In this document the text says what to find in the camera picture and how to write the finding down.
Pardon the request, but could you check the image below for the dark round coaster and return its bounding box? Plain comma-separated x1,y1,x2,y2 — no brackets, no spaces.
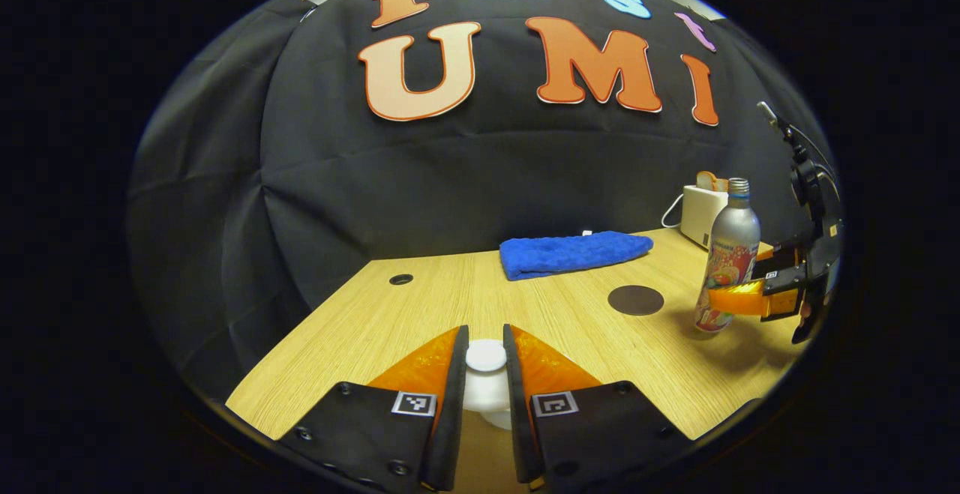
607,285,665,317

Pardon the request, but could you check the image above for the silver water bottle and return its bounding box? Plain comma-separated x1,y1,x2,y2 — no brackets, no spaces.
694,177,762,334

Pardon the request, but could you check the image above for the white toaster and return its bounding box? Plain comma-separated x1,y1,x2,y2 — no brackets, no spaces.
679,184,730,250

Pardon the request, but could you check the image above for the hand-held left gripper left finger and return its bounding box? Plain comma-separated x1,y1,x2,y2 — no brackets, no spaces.
276,325,470,492

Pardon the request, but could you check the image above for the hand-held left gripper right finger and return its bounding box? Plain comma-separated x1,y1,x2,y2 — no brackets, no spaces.
502,323,695,491

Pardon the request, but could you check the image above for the blue towel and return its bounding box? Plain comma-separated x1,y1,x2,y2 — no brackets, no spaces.
499,231,654,282

